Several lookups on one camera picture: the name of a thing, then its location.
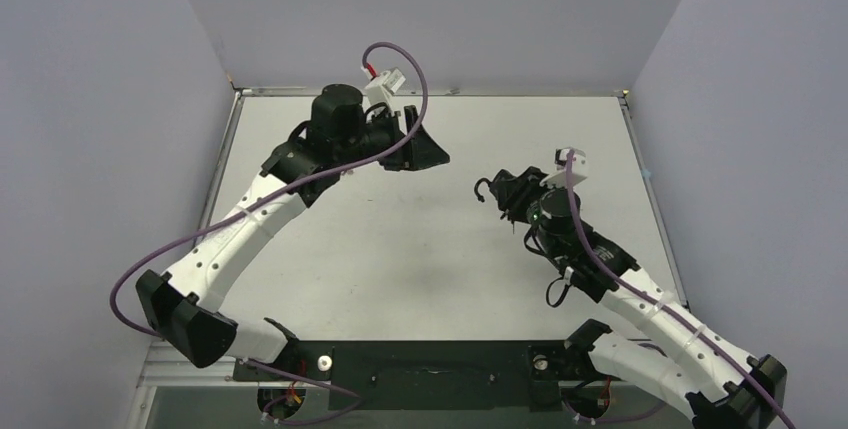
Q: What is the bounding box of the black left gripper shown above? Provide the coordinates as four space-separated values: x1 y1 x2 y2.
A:
336 107 448 172

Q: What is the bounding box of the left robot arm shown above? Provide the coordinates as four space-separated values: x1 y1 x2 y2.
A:
135 84 450 379

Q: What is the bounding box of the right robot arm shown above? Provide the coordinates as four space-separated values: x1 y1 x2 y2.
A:
486 167 788 428

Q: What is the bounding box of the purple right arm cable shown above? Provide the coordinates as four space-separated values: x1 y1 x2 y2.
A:
564 150 800 429

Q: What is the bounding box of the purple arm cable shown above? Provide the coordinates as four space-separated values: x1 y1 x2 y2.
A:
564 150 800 429
109 41 430 339

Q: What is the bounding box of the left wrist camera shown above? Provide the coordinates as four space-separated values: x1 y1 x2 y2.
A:
364 67 406 105

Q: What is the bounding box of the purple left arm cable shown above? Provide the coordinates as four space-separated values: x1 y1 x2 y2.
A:
109 41 430 339

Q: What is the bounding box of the aluminium table edge rail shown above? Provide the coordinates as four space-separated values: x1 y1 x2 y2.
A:
235 86 631 98

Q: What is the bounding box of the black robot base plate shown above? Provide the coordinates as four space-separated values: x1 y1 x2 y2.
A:
233 340 605 412

